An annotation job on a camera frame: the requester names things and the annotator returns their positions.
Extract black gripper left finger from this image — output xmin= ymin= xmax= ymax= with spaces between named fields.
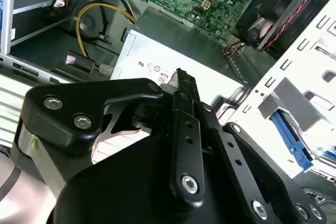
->
xmin=15 ymin=68 xmax=206 ymax=205

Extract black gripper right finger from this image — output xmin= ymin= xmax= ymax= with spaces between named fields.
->
xmin=186 ymin=71 xmax=328 ymax=224

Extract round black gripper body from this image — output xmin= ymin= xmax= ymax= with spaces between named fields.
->
xmin=52 ymin=99 xmax=253 ymax=224

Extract hard disk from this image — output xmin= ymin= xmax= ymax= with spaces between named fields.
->
xmin=270 ymin=107 xmax=336 ymax=175

